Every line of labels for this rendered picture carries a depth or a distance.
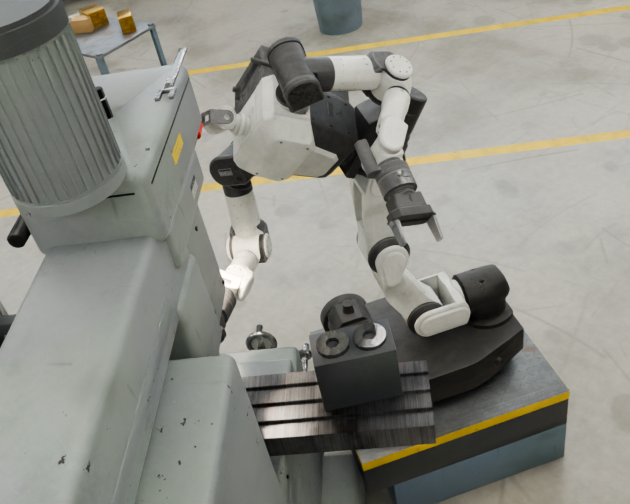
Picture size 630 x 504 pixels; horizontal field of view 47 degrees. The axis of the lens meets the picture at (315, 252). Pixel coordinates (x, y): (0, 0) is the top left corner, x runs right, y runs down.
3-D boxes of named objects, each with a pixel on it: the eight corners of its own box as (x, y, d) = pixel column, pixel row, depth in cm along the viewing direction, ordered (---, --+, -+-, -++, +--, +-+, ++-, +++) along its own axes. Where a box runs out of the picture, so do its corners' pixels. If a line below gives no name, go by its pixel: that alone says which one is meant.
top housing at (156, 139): (101, 135, 177) (76, 74, 167) (205, 121, 174) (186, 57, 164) (39, 261, 141) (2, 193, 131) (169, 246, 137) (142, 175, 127)
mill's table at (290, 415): (34, 412, 231) (23, 396, 226) (428, 377, 215) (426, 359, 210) (8, 476, 213) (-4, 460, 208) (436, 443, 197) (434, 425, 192)
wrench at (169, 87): (175, 51, 168) (174, 48, 168) (192, 48, 168) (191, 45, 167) (155, 101, 150) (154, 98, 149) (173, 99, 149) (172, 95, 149)
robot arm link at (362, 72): (380, 75, 206) (311, 78, 196) (401, 42, 196) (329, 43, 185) (396, 107, 202) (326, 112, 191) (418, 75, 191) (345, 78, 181)
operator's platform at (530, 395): (485, 339, 335) (483, 275, 310) (564, 457, 283) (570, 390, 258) (324, 394, 327) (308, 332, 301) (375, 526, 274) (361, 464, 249)
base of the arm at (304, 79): (303, 64, 196) (263, 72, 194) (309, 30, 185) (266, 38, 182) (323, 108, 191) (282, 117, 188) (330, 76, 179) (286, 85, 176)
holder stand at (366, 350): (319, 379, 211) (307, 331, 198) (394, 363, 210) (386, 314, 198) (325, 412, 201) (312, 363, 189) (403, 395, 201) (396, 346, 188)
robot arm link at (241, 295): (247, 285, 203) (258, 269, 216) (217, 274, 204) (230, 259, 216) (241, 305, 206) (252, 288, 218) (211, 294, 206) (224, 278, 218)
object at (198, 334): (127, 342, 177) (88, 261, 160) (224, 332, 174) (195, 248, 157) (107, 404, 162) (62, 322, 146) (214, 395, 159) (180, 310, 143)
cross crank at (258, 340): (250, 346, 276) (243, 325, 269) (281, 343, 274) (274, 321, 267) (246, 379, 264) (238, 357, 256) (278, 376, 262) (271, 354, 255)
